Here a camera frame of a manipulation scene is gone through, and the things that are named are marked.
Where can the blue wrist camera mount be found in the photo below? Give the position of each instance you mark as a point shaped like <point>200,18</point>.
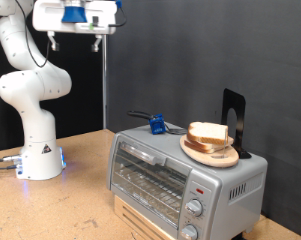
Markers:
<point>74,13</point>

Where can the black metal bookend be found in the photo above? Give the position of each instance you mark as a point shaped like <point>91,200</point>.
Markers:
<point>238,103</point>

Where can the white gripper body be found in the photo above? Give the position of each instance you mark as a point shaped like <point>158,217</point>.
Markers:
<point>46,20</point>

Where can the silver toaster oven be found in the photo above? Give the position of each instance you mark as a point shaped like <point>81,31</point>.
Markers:
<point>236,173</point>

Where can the round wooden board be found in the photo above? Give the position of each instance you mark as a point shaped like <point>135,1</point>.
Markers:
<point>206,159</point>

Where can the thick white bread slice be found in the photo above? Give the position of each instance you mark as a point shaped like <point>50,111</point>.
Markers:
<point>206,131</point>

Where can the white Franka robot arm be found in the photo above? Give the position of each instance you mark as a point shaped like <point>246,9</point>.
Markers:
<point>33,133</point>

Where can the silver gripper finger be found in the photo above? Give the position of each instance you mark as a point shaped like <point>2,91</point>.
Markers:
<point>54,46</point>
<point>96,46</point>

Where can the red oven indicator light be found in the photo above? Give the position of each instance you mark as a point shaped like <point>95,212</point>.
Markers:
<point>200,191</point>

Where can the metal spatula with blue block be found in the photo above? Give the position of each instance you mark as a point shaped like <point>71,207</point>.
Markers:
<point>156,125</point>

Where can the silver oven knob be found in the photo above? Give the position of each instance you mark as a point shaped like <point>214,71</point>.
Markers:
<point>194,208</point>
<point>189,232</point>

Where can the thin metal pin on board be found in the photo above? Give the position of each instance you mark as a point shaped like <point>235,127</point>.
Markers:
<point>225,146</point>

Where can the vertical metal pole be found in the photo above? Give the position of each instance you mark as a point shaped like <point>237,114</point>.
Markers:
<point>104,83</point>

